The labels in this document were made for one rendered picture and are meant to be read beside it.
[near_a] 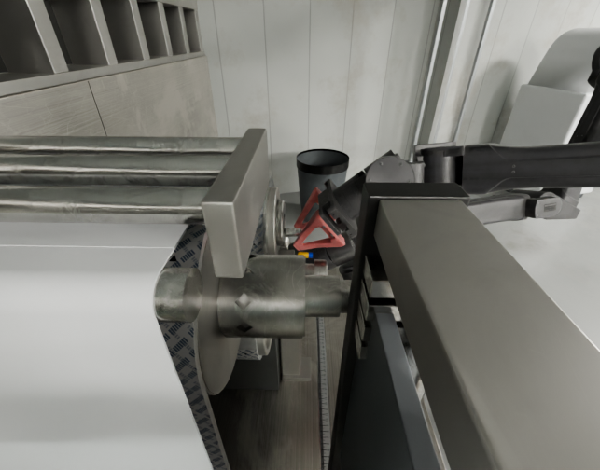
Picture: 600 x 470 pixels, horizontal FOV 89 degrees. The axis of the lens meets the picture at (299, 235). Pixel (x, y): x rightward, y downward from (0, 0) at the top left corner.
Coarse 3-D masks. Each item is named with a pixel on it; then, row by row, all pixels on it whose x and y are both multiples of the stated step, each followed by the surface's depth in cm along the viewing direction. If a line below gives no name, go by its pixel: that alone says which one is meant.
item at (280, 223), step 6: (276, 204) 47; (282, 204) 47; (276, 210) 46; (282, 210) 46; (276, 216) 46; (282, 216) 46; (276, 222) 46; (282, 222) 46; (276, 228) 46; (282, 228) 46; (276, 234) 46; (282, 234) 46; (276, 240) 47; (282, 240) 47
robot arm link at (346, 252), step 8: (344, 232) 58; (344, 240) 57; (352, 240) 56; (328, 248) 58; (336, 248) 57; (344, 248) 56; (352, 248) 56; (336, 256) 57; (344, 256) 57; (352, 256) 57; (336, 264) 58; (344, 264) 61; (352, 264) 59
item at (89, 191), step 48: (0, 144) 18; (48, 144) 18; (96, 144) 17; (144, 144) 17; (192, 144) 17; (240, 144) 16; (0, 192) 12; (48, 192) 12; (96, 192) 12; (144, 192) 12; (192, 192) 12; (240, 192) 11; (0, 240) 12; (48, 240) 12; (96, 240) 12; (144, 240) 12; (240, 240) 12
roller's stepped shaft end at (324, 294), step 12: (312, 276) 23; (324, 276) 23; (336, 276) 23; (312, 288) 22; (324, 288) 22; (336, 288) 22; (348, 288) 23; (312, 300) 22; (324, 300) 22; (336, 300) 22; (348, 300) 22; (312, 312) 23; (324, 312) 22; (336, 312) 22
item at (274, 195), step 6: (270, 192) 46; (276, 192) 46; (270, 198) 45; (276, 198) 46; (270, 204) 44; (270, 210) 44; (270, 216) 44; (270, 222) 44; (270, 228) 44; (270, 234) 44; (270, 240) 44; (270, 246) 45; (276, 246) 47; (270, 252) 46; (276, 252) 48
